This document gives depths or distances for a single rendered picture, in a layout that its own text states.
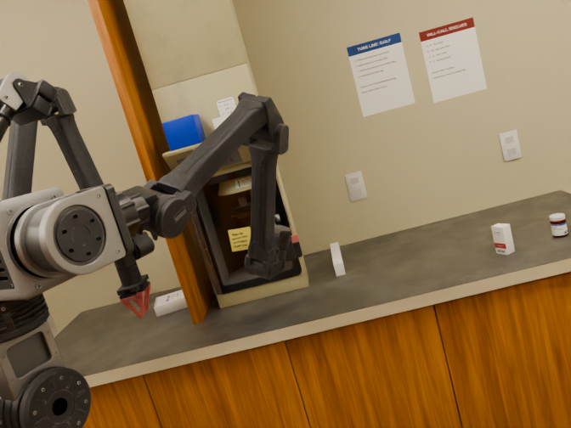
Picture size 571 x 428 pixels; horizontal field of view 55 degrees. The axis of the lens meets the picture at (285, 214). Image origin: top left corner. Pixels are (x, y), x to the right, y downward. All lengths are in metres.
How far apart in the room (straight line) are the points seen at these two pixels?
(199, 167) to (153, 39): 0.84
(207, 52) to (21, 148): 0.66
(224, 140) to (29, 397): 0.60
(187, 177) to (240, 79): 0.79
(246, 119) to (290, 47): 1.07
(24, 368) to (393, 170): 1.59
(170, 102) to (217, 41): 0.25
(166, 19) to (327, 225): 1.02
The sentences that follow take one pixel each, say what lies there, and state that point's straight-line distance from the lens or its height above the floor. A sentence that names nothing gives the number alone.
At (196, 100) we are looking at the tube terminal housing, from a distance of 1.83.
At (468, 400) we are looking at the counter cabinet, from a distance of 1.84.
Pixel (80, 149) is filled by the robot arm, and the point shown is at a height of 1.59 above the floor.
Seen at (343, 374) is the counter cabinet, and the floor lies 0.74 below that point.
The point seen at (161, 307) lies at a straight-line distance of 2.09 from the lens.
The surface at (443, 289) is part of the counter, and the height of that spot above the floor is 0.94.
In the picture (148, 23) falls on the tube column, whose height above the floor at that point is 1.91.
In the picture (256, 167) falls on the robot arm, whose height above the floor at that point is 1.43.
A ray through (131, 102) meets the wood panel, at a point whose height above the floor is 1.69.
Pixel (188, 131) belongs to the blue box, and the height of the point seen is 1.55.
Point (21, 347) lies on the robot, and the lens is 1.16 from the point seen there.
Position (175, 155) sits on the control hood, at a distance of 1.74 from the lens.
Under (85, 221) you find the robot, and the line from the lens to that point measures 0.90.
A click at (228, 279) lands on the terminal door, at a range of 1.90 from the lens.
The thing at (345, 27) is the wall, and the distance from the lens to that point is 2.25.
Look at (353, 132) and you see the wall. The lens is 2.24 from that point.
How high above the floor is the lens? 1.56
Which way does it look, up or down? 11 degrees down
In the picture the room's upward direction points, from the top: 16 degrees counter-clockwise
